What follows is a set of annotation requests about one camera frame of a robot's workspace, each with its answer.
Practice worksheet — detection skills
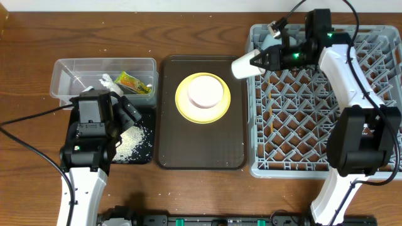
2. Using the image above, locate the grey dishwasher rack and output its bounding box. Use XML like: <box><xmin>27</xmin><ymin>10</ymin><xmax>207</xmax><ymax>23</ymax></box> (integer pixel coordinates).
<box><xmin>247</xmin><ymin>25</ymin><xmax>401</xmax><ymax>179</ymax></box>

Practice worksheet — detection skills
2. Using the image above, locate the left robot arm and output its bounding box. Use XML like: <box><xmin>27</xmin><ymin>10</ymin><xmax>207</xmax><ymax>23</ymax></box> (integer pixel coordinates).
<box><xmin>57</xmin><ymin>89</ymin><xmax>141</xmax><ymax>225</ymax></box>

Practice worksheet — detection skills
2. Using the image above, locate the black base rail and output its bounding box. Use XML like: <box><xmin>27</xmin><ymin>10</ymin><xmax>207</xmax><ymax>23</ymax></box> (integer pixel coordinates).
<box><xmin>97</xmin><ymin>205</ymin><xmax>378</xmax><ymax>226</ymax></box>

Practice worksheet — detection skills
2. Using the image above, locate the pink bowl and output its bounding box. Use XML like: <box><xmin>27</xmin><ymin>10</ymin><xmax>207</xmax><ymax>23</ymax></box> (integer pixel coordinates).
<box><xmin>187</xmin><ymin>75</ymin><xmax>224</xmax><ymax>109</ymax></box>

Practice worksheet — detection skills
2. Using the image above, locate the green orange snack wrapper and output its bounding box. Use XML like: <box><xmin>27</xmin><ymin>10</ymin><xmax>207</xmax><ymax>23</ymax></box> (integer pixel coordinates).
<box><xmin>114</xmin><ymin>72</ymin><xmax>152</xmax><ymax>94</ymax></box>

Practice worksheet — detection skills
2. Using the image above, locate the white rice pile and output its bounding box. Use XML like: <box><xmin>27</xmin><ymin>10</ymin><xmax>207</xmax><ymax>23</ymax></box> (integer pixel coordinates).
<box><xmin>112</xmin><ymin>126</ymin><xmax>153</xmax><ymax>164</ymax></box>

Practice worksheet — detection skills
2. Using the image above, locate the white paper cup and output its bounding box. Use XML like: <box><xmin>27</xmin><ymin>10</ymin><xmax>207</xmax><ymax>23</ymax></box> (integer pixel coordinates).
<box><xmin>231</xmin><ymin>49</ymin><xmax>266</xmax><ymax>79</ymax></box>

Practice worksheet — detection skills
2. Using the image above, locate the dark brown serving tray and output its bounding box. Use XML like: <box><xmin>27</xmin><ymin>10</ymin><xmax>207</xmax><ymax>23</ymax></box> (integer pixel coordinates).
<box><xmin>156</xmin><ymin>55</ymin><xmax>247</xmax><ymax>170</ymax></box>

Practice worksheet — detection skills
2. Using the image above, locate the clear plastic waste bin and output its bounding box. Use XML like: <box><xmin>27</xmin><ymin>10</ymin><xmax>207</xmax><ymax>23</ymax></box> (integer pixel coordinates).
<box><xmin>50</xmin><ymin>58</ymin><xmax>159</xmax><ymax>108</ymax></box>

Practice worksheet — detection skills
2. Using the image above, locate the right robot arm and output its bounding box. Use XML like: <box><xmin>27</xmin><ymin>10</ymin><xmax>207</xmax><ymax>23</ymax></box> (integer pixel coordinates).
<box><xmin>246</xmin><ymin>31</ymin><xmax>401</xmax><ymax>225</ymax></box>

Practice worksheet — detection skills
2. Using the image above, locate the white tissue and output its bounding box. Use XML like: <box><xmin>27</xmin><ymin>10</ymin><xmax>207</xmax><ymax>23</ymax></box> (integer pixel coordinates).
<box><xmin>99</xmin><ymin>73</ymin><xmax>124</xmax><ymax>96</ymax></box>

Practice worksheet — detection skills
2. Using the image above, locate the black plastic tray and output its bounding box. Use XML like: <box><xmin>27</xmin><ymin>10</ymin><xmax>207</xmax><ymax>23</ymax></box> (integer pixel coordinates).
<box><xmin>60</xmin><ymin>105</ymin><xmax>156</xmax><ymax>170</ymax></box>

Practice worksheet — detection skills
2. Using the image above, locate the wooden chopstick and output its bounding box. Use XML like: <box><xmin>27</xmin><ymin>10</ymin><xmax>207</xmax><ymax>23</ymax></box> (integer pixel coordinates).
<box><xmin>268</xmin><ymin>108</ymin><xmax>274</xmax><ymax>134</ymax></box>
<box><xmin>267</xmin><ymin>78</ymin><xmax>271</xmax><ymax>110</ymax></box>

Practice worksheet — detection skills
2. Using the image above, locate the light blue bowl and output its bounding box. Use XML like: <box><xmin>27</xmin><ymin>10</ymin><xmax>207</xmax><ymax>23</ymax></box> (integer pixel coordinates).
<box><xmin>261</xmin><ymin>35</ymin><xmax>296</xmax><ymax>50</ymax></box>

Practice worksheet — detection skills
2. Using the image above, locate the yellow plate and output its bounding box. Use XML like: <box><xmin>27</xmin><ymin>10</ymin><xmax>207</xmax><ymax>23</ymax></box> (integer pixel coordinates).
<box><xmin>175</xmin><ymin>72</ymin><xmax>231</xmax><ymax>124</ymax></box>

